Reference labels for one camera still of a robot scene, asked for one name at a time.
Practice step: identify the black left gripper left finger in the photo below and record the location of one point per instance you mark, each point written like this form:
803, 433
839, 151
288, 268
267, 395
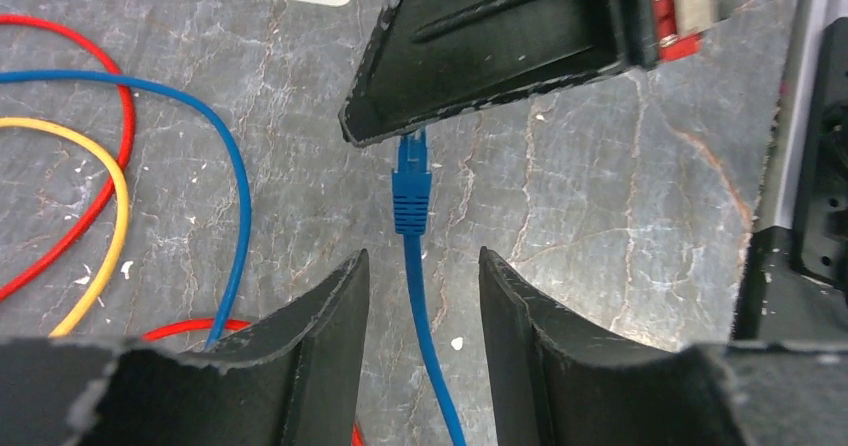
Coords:
291, 378

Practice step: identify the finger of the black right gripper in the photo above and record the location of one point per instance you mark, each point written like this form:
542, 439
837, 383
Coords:
428, 60

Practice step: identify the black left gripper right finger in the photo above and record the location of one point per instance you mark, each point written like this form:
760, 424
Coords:
557, 378

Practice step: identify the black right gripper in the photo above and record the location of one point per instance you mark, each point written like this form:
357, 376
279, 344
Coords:
665, 31

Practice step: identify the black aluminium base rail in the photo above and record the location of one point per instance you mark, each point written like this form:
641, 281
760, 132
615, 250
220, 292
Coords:
794, 285

